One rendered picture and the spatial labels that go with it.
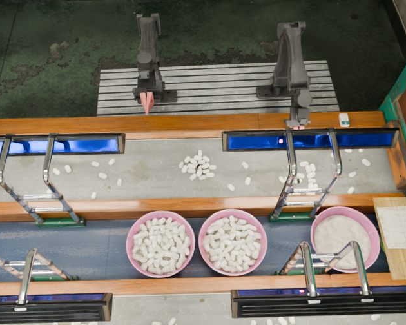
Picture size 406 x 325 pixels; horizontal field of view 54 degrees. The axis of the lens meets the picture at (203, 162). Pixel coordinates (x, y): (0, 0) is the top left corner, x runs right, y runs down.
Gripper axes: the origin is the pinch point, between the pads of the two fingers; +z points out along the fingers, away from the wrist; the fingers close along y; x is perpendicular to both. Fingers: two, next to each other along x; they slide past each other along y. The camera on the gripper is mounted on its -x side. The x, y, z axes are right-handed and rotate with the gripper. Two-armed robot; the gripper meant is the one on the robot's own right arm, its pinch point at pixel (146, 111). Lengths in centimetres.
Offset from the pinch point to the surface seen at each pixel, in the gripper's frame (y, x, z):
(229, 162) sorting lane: 32.0, 33.2, 5.2
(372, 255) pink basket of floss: 84, 32, 49
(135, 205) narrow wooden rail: -8.0, 30.5, 24.2
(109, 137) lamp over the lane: -12.4, -3.5, 12.6
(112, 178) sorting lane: -18.6, 33.1, 10.5
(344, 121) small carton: 85, 29, -11
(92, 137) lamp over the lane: -18.2, -3.6, 12.4
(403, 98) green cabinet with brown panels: 107, 16, -13
